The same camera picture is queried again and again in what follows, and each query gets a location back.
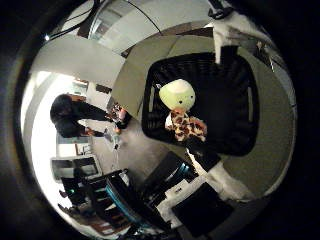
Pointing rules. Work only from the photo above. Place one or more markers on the leopard print plush toy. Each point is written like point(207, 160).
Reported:
point(186, 126)

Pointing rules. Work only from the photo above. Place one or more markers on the round green plush toy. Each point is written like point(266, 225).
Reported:
point(176, 93)

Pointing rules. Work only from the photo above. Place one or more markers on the black plastic container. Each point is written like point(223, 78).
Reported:
point(233, 110)

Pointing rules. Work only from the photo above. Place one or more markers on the black equipment cart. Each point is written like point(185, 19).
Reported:
point(116, 193)

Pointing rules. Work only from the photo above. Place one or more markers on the person in dark clothes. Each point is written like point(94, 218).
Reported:
point(66, 120)

